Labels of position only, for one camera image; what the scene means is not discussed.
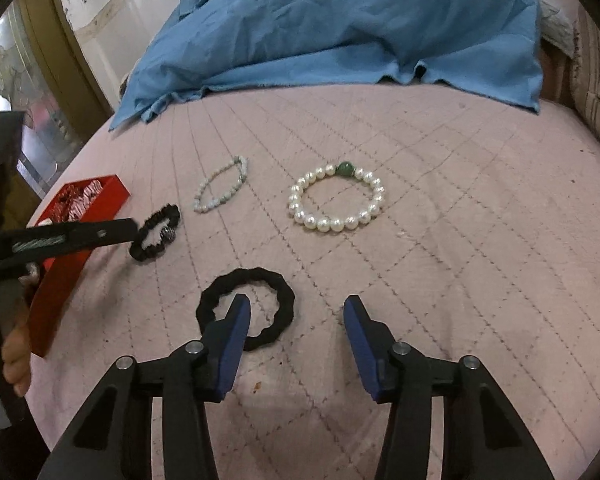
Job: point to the blue cloth sheet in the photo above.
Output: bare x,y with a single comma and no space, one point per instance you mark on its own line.
486,47

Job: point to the red tray box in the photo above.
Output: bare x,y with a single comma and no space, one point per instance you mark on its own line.
63,263

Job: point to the wooden glass door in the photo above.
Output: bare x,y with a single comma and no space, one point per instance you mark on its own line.
44,75

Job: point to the striped beige pillow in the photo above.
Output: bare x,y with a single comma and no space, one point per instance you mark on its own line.
585,70

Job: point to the person's left hand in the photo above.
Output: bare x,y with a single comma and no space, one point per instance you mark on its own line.
16,352

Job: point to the grey quilted cushion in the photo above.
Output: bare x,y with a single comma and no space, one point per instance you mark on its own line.
558,24

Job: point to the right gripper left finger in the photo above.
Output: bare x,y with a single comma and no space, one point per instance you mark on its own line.
110,436

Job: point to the red white striped scrunchie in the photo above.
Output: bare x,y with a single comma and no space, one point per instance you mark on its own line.
72,202

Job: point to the pink quilted bedspread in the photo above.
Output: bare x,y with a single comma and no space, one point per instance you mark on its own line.
467,226

